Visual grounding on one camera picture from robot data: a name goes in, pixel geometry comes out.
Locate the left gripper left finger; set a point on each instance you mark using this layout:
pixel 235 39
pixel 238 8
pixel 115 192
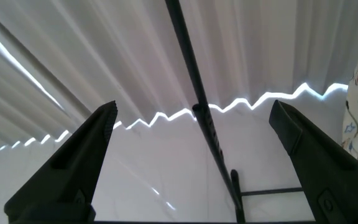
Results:
pixel 67 177

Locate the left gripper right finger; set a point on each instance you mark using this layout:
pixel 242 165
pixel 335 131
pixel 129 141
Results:
pixel 331 174

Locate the white curtain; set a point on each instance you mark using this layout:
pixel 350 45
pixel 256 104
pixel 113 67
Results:
pixel 120 46

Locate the black clothes rack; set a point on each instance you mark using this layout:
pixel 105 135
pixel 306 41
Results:
pixel 191 62

